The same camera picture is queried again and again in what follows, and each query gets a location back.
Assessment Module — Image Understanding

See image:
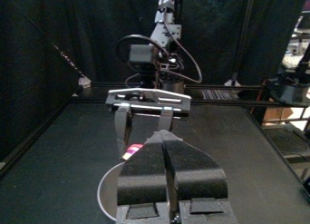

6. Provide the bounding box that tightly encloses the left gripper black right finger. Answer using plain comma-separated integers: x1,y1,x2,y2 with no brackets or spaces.
161,130,229,204

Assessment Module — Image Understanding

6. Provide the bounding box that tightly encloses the black cloth curtain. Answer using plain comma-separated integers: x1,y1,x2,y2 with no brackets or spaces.
0,0,310,162

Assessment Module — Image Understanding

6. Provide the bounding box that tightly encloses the white corner bracket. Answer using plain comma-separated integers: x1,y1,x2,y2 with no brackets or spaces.
223,79,243,87
77,75,93,89

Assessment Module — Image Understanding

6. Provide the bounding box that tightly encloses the black looped cable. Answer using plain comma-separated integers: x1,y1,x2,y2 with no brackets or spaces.
115,34,169,67

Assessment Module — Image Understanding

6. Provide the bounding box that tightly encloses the brown thin cable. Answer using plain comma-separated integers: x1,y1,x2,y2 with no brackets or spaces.
161,20,203,84

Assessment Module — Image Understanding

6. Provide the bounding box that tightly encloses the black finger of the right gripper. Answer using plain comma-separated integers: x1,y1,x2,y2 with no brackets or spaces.
112,102,133,158
156,107,175,135

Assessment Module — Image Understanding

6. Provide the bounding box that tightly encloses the black perforated mat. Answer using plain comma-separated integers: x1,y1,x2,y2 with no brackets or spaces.
263,125,310,158

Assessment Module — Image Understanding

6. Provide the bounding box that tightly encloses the black stand base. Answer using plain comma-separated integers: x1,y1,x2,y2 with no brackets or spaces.
264,43,310,108

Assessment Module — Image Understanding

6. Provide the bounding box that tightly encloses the purple toy onion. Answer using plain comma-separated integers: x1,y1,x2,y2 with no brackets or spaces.
121,143,145,161

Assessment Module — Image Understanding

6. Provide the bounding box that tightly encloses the grey bowl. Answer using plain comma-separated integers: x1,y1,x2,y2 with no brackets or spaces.
96,161,127,222

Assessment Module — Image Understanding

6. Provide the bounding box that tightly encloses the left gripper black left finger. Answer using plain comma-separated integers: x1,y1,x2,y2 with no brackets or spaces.
116,130,169,206

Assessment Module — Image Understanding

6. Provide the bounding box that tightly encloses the striped vent grille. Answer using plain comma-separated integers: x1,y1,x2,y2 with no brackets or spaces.
199,88,236,102

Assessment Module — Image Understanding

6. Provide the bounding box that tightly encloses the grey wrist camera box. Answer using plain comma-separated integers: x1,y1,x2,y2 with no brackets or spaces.
127,44,155,65

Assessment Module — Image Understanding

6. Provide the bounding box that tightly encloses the black frame post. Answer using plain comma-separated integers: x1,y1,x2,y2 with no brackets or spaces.
231,0,256,83

